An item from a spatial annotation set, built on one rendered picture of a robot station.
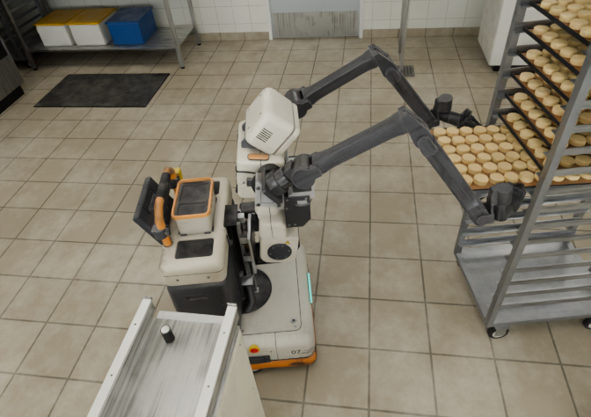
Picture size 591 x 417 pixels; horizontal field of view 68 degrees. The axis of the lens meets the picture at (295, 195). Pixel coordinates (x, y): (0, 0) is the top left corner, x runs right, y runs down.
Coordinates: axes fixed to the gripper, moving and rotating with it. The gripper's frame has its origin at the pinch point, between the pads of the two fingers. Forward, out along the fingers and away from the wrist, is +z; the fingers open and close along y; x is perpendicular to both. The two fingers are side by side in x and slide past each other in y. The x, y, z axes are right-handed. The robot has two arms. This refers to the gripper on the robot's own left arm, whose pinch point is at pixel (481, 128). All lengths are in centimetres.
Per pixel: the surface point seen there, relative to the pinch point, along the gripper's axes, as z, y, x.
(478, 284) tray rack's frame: 22, 84, 6
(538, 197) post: 33.5, 1.9, 27.2
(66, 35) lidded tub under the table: -465, 73, -19
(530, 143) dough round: 22.1, -7.1, 10.5
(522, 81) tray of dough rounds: 9.4, -23.3, -2.8
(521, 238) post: 33.9, 23.5, 26.9
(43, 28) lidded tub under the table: -486, 65, -6
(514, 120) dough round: 11.1, -6.7, -2.8
